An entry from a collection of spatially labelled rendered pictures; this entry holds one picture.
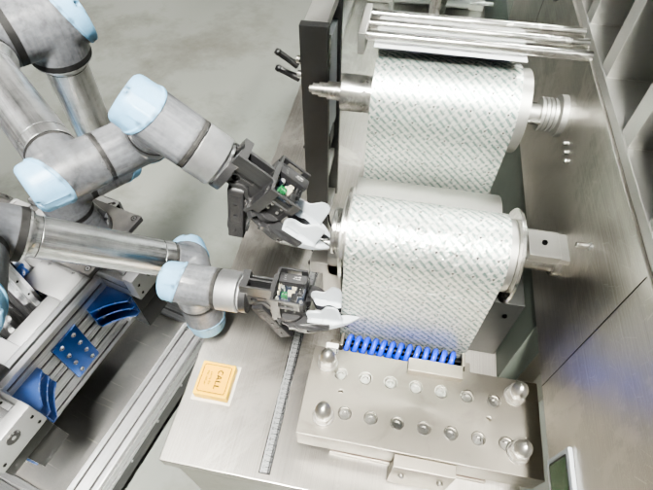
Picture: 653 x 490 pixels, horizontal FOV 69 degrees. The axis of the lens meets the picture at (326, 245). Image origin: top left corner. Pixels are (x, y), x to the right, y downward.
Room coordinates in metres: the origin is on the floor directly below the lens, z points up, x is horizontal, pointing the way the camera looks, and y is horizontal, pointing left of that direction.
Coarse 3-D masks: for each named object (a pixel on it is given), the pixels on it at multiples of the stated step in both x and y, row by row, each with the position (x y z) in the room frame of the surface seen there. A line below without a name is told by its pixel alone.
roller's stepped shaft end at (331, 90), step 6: (318, 84) 0.75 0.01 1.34; (324, 84) 0.74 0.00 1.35; (330, 84) 0.74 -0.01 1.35; (336, 84) 0.74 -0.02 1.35; (312, 90) 0.74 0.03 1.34; (318, 90) 0.73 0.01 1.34; (324, 90) 0.73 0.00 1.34; (330, 90) 0.73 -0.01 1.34; (336, 90) 0.73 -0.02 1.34; (324, 96) 0.73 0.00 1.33; (330, 96) 0.73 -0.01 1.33; (336, 96) 0.72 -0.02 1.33
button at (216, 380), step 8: (208, 368) 0.39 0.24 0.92; (216, 368) 0.39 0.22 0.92; (224, 368) 0.39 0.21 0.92; (232, 368) 0.39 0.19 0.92; (200, 376) 0.37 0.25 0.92; (208, 376) 0.37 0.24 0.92; (216, 376) 0.37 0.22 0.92; (224, 376) 0.37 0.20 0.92; (232, 376) 0.37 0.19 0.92; (200, 384) 0.36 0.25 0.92; (208, 384) 0.36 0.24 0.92; (216, 384) 0.36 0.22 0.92; (224, 384) 0.36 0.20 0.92; (232, 384) 0.36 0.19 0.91; (192, 392) 0.34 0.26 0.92; (200, 392) 0.34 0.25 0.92; (208, 392) 0.34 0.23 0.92; (216, 392) 0.34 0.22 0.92; (224, 392) 0.34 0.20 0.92; (216, 400) 0.33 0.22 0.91; (224, 400) 0.33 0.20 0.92
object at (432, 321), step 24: (360, 288) 0.41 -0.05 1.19; (384, 288) 0.41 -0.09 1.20; (360, 312) 0.41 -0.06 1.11; (384, 312) 0.41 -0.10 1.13; (408, 312) 0.40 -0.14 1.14; (432, 312) 0.39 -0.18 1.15; (456, 312) 0.38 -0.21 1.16; (480, 312) 0.38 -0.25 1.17; (384, 336) 0.40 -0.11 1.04; (408, 336) 0.40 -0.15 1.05; (432, 336) 0.39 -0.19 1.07; (456, 336) 0.38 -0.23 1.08
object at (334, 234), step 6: (336, 210) 0.50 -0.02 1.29; (342, 210) 0.50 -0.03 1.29; (336, 216) 0.48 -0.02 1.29; (336, 222) 0.47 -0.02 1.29; (336, 228) 0.46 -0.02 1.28; (330, 234) 0.46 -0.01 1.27; (336, 234) 0.46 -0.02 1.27; (330, 240) 0.45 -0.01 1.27; (336, 240) 0.45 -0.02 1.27; (330, 246) 0.45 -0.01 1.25; (336, 246) 0.45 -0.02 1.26; (330, 252) 0.45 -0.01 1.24; (336, 252) 0.45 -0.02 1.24
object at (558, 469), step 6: (558, 462) 0.15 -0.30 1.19; (564, 462) 0.15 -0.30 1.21; (552, 468) 0.15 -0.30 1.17; (558, 468) 0.14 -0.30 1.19; (564, 468) 0.14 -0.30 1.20; (552, 474) 0.14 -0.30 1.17; (558, 474) 0.14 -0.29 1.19; (564, 474) 0.13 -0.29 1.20; (552, 480) 0.13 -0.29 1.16; (558, 480) 0.13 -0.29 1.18; (564, 480) 0.13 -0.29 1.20; (552, 486) 0.13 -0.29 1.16; (558, 486) 0.12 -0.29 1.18; (564, 486) 0.12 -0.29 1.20
